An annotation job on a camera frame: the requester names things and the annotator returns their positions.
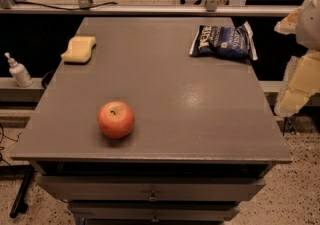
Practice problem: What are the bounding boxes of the grey drawer cabinet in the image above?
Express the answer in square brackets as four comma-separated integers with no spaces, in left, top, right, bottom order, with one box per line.
[12,17,291,225]

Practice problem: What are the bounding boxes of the blue chip bag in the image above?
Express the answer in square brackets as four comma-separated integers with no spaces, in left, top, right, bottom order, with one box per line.
[189,22,258,61]

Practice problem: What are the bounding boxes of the black floor stand bar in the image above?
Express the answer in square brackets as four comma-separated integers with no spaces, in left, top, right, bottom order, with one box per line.
[9,165,34,219]

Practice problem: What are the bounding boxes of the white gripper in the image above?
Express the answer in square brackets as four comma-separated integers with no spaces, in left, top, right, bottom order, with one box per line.
[274,0,320,117]

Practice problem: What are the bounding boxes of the red apple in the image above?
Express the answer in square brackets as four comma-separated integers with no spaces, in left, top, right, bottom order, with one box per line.
[97,101,135,139]

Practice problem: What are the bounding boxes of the yellow sponge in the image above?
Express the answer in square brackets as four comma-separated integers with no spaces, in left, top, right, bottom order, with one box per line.
[61,36,96,64]

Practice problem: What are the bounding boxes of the top drawer with knob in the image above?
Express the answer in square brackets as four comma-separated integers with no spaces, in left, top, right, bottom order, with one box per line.
[37,176,265,202]

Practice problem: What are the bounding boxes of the white pump bottle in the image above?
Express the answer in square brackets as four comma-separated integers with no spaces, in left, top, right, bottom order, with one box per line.
[5,52,33,88]

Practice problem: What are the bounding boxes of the drawer with knob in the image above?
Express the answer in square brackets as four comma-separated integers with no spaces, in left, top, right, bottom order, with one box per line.
[68,202,239,222]
[37,176,265,202]

